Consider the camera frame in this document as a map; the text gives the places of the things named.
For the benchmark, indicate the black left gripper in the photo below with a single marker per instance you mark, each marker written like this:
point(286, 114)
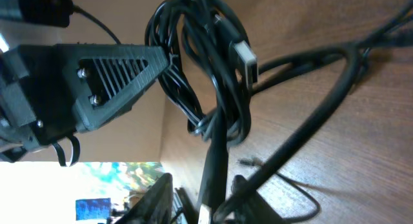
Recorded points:
point(36, 104)

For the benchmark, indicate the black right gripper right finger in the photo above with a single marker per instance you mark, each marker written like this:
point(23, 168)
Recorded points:
point(255, 210)

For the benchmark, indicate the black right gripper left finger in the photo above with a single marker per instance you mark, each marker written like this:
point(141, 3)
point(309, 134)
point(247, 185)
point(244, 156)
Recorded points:
point(155, 207)

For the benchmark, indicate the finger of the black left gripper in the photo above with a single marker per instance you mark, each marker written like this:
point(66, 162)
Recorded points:
point(107, 80)

